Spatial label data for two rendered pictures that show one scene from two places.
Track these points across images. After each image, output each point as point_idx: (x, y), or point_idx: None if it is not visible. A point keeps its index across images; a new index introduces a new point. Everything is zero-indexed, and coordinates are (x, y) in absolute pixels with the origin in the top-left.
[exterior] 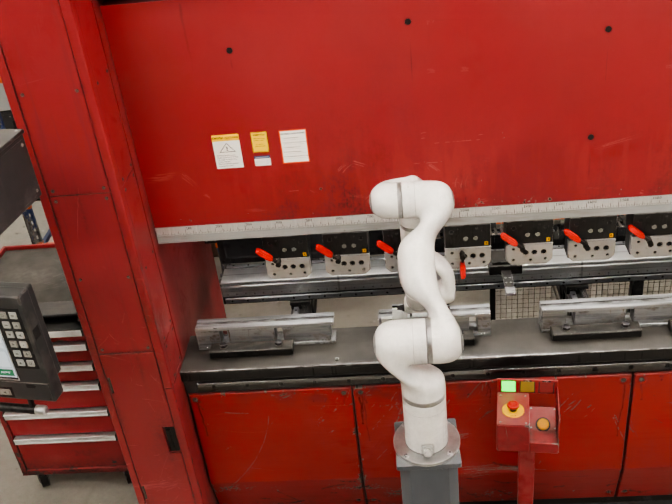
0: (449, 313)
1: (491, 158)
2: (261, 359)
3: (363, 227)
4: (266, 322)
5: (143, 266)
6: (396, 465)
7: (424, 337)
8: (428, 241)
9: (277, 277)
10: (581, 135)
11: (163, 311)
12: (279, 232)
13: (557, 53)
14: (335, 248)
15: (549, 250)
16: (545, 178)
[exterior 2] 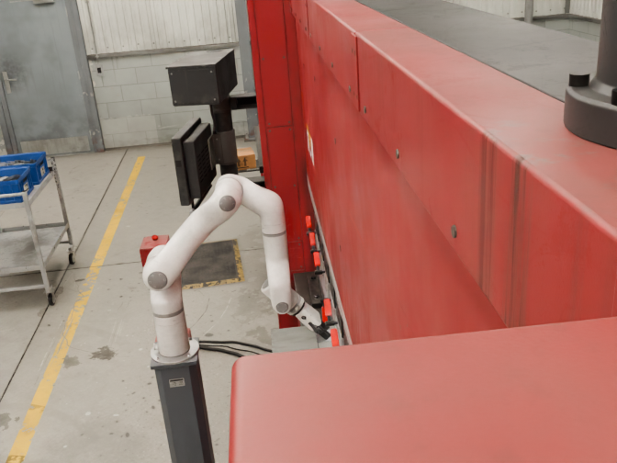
0: (160, 258)
1: (330, 225)
2: (307, 298)
3: (321, 237)
4: (324, 280)
5: (270, 184)
6: (156, 342)
7: (148, 259)
8: (196, 216)
9: (316, 246)
10: (339, 242)
11: (289, 226)
12: (315, 212)
13: (330, 148)
14: (319, 244)
15: (341, 344)
16: (337, 269)
